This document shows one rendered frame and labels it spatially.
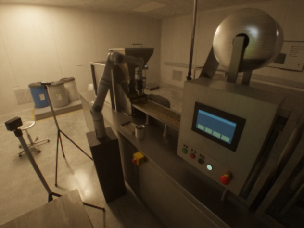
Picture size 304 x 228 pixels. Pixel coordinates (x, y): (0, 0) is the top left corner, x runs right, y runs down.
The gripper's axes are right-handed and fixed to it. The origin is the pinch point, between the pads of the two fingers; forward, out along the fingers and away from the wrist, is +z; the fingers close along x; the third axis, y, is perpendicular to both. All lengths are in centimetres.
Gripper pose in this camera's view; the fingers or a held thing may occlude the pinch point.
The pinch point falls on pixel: (141, 95)
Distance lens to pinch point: 148.4
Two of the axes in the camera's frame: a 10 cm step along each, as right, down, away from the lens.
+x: -7.8, 2.7, -5.7
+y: -6.3, -3.4, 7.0
